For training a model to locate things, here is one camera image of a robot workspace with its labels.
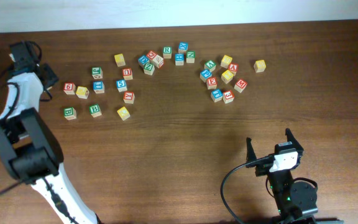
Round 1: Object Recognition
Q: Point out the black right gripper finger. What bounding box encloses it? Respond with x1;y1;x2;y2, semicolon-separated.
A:
285;128;303;152
246;138;257;164

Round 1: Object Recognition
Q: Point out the red 6 I block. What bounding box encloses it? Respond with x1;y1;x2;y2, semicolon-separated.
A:
63;82;76;95

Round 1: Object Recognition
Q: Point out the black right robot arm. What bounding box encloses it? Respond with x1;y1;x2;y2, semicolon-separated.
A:
246;128;343;223

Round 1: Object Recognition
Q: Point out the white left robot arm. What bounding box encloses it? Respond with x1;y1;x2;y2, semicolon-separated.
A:
0;40;101;224

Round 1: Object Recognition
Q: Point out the red 3 block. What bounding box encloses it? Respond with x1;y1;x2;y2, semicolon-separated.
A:
223;90;235;104

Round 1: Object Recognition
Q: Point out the blue T umbrella block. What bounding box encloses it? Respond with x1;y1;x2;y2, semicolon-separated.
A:
211;89;223;103

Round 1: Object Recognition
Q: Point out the red M block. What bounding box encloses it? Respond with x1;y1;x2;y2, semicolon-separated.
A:
234;79;247;93

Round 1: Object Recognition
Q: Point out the green B block left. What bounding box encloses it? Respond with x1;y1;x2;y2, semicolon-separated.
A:
63;107;77;120

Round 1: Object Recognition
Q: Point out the green b block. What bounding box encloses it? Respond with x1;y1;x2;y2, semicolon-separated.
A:
89;104;102;118
63;107;77;120

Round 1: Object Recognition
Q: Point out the green J block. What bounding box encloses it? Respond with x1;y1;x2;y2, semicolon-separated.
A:
91;67;103;80

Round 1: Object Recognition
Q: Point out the yellow block far right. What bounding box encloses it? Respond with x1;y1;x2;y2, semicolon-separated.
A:
254;60;266;73

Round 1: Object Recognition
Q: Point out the blue I block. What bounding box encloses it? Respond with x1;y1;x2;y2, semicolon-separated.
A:
93;81;105;94

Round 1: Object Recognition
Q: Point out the yellow block centre right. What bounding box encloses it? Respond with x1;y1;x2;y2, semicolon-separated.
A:
221;70;234;84

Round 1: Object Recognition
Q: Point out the red E block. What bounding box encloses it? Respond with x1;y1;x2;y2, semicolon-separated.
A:
206;77;217;90

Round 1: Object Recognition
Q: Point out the red A block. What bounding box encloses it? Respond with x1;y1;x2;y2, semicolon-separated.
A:
227;63;239;76

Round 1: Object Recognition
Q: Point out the green B block right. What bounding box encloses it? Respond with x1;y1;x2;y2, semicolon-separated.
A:
89;104;102;118

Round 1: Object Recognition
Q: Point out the blue P block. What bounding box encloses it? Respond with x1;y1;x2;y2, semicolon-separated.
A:
200;69;212;83

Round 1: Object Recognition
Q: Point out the yellow block upper left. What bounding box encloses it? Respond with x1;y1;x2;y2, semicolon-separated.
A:
114;54;126;67

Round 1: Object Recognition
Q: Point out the yellow block near A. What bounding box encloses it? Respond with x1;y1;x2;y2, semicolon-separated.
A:
220;55;232;68

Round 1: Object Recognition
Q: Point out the green V block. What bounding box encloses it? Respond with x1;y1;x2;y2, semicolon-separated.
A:
204;60;216;72

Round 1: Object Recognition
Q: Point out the blue 5 block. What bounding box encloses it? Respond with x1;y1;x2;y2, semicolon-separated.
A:
116;80;127;92

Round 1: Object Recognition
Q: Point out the red U block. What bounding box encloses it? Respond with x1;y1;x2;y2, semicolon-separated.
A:
122;68;133;80

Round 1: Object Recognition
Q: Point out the red K block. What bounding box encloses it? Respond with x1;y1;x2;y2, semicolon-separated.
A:
123;91;135;104

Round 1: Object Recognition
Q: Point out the yellow block lower centre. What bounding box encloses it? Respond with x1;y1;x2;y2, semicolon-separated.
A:
117;106;131;121

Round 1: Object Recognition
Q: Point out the blue H block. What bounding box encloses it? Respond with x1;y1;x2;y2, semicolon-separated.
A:
175;54;185;66

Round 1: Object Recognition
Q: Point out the blue D block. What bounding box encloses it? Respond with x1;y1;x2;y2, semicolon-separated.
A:
138;55;149;68

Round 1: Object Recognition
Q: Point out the green Z block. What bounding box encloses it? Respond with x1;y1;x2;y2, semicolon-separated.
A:
144;63;155;75

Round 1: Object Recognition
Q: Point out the blue X block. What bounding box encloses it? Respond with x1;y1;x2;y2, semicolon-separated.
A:
178;42;188;54

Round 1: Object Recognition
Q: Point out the green R block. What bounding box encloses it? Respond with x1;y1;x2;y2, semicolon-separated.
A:
162;46;172;59

